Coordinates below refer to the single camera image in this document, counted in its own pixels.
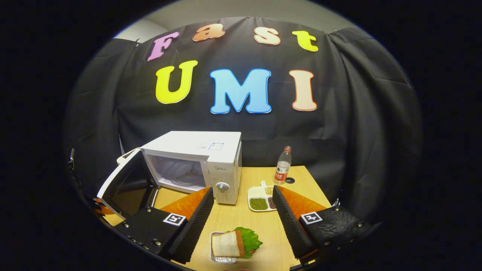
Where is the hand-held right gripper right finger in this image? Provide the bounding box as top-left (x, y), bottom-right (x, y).
top-left (272, 185), bottom-right (373, 261)

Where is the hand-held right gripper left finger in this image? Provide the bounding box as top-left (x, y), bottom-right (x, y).
top-left (114, 186), bottom-right (214, 265)

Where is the bread and lettuce sandwich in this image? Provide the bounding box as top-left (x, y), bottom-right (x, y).
top-left (212, 227), bottom-right (263, 259)

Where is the white microwave oven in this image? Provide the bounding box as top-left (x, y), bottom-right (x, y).
top-left (97, 131), bottom-right (243, 220)

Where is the white divided dish with beans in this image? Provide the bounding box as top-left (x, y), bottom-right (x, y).
top-left (247, 181), bottom-right (277, 212)

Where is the white power strip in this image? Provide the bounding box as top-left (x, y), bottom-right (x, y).
top-left (116, 148), bottom-right (140, 165)

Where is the clear plastic water bottle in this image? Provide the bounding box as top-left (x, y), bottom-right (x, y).
top-left (274, 146), bottom-right (292, 185)

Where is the black backdrop cloth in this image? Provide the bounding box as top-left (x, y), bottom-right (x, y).
top-left (64, 17), bottom-right (422, 226)

